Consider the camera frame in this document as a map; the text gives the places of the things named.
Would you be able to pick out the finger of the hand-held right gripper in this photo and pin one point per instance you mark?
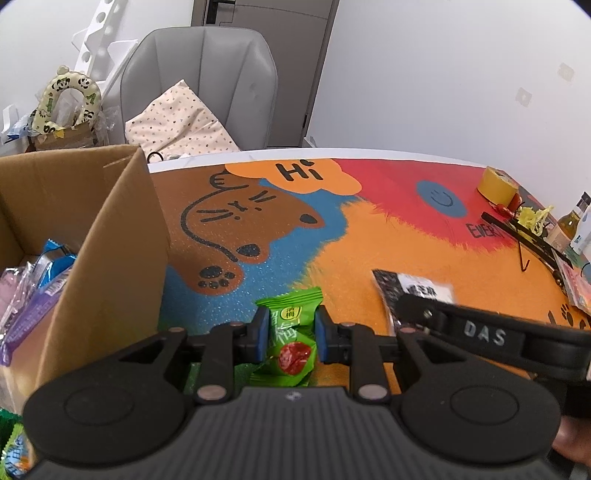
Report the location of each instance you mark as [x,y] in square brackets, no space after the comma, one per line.
[415,309]

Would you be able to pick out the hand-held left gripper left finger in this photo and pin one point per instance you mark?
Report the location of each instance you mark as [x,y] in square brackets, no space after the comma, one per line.
[263,334]

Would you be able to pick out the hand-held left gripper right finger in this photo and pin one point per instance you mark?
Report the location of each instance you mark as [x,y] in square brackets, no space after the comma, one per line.
[322,337]

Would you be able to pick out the black white snack packet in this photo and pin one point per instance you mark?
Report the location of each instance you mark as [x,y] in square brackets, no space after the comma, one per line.
[392,286]

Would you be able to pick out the green plum candy packet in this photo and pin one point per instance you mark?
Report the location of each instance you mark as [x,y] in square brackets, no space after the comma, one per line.
[286,304]

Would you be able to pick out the brown cardboard box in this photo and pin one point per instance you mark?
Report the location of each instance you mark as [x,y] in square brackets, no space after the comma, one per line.
[115,230]

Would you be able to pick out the purple snack packet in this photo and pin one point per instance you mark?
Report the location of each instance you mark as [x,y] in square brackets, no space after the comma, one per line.
[27,323]

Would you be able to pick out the pale lilac snack packet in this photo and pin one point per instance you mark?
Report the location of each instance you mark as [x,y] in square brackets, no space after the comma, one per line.
[11,290]

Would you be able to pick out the person's right hand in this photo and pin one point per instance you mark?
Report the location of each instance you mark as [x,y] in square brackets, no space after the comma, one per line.
[575,438]

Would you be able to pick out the pink printed packet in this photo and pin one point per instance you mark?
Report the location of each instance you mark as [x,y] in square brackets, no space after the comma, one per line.
[577,281]

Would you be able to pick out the colourful printed table mat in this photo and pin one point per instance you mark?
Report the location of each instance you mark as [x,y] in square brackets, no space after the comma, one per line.
[369,221]

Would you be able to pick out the olive glass bottle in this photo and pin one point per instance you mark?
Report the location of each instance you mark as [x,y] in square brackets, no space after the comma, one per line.
[563,230]

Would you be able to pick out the yellow crumpled wrapper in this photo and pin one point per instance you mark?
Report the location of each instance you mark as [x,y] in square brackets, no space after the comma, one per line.
[535,221]

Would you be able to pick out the white bottle dark cap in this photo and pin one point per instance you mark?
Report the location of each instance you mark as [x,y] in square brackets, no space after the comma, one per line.
[582,230]

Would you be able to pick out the small red ornament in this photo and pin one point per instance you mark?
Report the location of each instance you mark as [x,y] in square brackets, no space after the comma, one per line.
[504,209]

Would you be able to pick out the yellow tape roll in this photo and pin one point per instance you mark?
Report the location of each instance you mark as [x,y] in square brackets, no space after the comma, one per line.
[496,189]

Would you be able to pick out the dotted cream pillow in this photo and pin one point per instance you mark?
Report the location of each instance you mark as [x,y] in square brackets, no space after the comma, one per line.
[184,120]

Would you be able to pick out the clear plastic bag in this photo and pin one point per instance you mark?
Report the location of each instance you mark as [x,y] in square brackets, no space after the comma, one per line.
[108,124]

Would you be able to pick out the grey chair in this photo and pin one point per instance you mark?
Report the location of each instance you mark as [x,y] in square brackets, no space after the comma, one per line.
[207,69]

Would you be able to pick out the green blue snack packet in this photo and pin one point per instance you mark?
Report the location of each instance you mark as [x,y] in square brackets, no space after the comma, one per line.
[14,447]

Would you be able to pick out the brown paper bag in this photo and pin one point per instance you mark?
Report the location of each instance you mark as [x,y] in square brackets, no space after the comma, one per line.
[69,136]

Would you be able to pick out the white plastic holder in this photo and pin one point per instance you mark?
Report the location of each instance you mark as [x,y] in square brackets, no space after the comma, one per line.
[9,117]

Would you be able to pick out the white perforated rack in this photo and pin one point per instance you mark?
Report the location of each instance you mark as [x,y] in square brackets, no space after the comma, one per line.
[99,27]

